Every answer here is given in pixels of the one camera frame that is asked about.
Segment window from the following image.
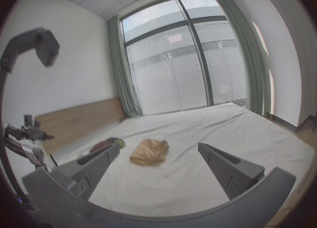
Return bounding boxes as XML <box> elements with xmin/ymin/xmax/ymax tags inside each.
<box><xmin>120</xmin><ymin>0</ymin><xmax>248</xmax><ymax>116</ymax></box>

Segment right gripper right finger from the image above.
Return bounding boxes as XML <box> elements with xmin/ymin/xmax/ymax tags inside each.
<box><xmin>197</xmin><ymin>143</ymin><xmax>266</xmax><ymax>201</ymax></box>

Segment bed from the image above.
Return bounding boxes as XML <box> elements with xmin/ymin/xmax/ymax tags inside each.
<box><xmin>35</xmin><ymin>98</ymin><xmax>311</xmax><ymax>219</ymax></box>

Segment grey-green curtain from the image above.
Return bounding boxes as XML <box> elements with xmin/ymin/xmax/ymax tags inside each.
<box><xmin>207</xmin><ymin>0</ymin><xmax>267</xmax><ymax>117</ymax></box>
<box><xmin>108</xmin><ymin>15</ymin><xmax>143</xmax><ymax>117</ymax></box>

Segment tan shorts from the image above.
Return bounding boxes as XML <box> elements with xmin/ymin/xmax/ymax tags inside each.
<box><xmin>129</xmin><ymin>139</ymin><xmax>170</xmax><ymax>166</ymax></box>

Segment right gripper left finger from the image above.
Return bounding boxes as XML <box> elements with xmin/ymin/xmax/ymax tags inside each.
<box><xmin>53</xmin><ymin>143</ymin><xmax>121</xmax><ymax>202</ymax></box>

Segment brown garment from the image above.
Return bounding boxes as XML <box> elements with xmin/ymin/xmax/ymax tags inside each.
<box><xmin>89</xmin><ymin>140</ymin><xmax>117</xmax><ymax>153</ymax></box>

